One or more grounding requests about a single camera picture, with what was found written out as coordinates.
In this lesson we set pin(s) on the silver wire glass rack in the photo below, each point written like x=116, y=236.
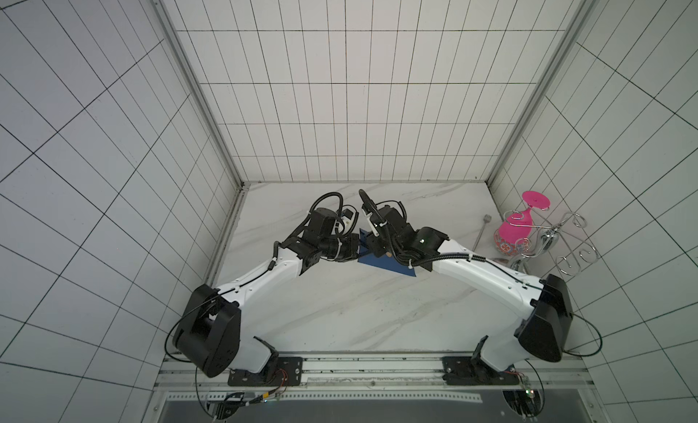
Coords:
x=570, y=253

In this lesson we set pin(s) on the red blue patterned bowl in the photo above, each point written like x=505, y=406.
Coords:
x=506, y=244

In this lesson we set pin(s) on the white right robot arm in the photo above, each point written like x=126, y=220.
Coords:
x=542, y=306

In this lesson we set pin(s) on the aluminium mounting rail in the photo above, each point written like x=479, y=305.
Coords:
x=371, y=376

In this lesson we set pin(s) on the blue envelope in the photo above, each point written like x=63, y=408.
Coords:
x=367, y=258

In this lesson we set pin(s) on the pink wine glass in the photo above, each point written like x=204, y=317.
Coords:
x=519, y=224

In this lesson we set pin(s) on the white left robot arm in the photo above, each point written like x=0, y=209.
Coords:
x=209, y=332

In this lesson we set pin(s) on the metal back scratcher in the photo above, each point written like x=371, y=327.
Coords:
x=487, y=219

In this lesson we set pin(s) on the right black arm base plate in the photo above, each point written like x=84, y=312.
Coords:
x=480, y=371

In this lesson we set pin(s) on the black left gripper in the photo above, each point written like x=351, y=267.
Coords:
x=353, y=240

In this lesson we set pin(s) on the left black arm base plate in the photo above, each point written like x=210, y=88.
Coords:
x=267, y=371

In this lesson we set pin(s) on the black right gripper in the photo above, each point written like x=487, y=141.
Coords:
x=379, y=243

